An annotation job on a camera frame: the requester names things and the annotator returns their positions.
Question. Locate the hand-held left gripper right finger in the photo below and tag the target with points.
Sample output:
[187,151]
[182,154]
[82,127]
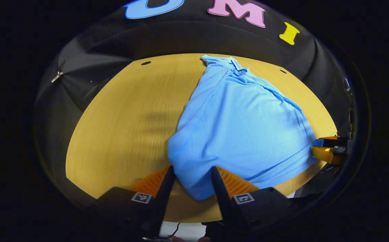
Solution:
[223,201]

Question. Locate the silver clip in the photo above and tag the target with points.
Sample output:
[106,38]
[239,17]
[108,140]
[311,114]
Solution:
[57,76]

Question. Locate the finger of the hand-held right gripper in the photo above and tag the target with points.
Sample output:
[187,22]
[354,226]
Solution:
[335,142]
[328,155]

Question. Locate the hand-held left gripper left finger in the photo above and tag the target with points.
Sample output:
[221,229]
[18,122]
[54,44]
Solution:
[164,198]

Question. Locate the light blue T-shirt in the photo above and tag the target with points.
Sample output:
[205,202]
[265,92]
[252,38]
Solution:
[241,127]

